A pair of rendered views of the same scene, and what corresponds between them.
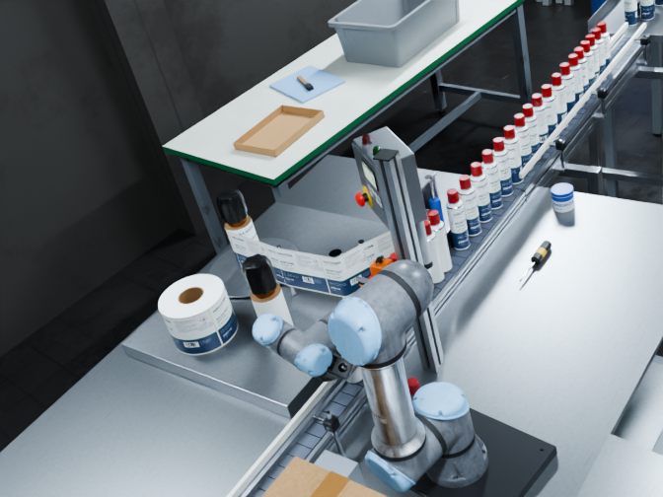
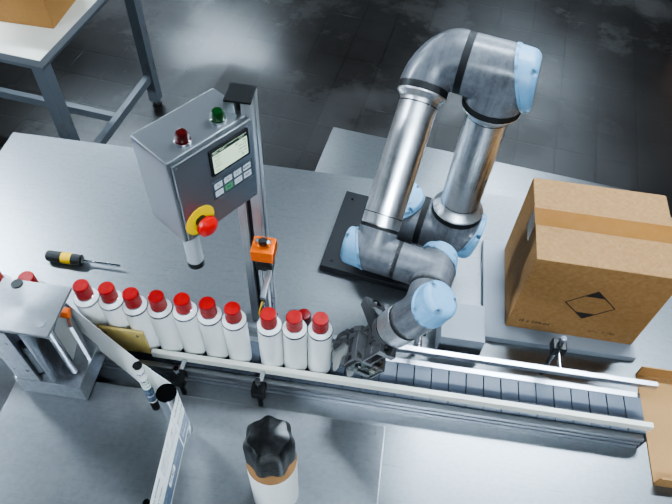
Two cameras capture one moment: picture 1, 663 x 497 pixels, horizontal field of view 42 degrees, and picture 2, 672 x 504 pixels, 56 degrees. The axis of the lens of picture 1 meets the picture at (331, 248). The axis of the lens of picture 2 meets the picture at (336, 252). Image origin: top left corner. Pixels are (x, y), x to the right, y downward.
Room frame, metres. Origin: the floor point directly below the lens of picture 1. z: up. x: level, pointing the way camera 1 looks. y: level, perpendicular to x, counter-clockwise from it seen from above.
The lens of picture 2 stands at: (2.11, 0.55, 2.15)
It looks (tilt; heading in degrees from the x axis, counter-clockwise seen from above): 52 degrees down; 231
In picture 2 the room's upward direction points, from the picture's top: 3 degrees clockwise
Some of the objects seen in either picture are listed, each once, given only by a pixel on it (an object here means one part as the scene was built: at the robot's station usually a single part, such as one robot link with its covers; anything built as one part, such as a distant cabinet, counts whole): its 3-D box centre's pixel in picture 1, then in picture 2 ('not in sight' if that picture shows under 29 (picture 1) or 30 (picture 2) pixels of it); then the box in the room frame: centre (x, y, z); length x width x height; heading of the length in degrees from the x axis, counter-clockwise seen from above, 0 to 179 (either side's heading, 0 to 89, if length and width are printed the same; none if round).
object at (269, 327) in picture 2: not in sight; (270, 339); (1.80, -0.03, 0.98); 0.05 x 0.05 x 0.20
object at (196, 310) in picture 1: (198, 314); not in sight; (2.10, 0.43, 0.95); 0.20 x 0.20 x 0.14
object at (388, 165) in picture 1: (411, 268); (254, 226); (1.73, -0.18, 1.17); 0.04 x 0.04 x 0.67; 45
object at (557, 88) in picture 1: (558, 101); not in sight; (2.68, -0.91, 0.98); 0.05 x 0.05 x 0.20
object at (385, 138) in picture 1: (388, 179); (200, 167); (1.82, -0.18, 1.38); 0.17 x 0.10 x 0.19; 10
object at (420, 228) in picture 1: (419, 233); (188, 231); (1.85, -0.23, 1.18); 0.04 x 0.04 x 0.21
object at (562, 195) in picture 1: (562, 197); not in sight; (2.27, -0.76, 0.87); 0.07 x 0.07 x 0.07
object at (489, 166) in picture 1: (490, 178); not in sight; (2.31, -0.55, 0.98); 0.05 x 0.05 x 0.20
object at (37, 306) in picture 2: (408, 181); (24, 306); (2.18, -0.27, 1.14); 0.14 x 0.11 x 0.01; 135
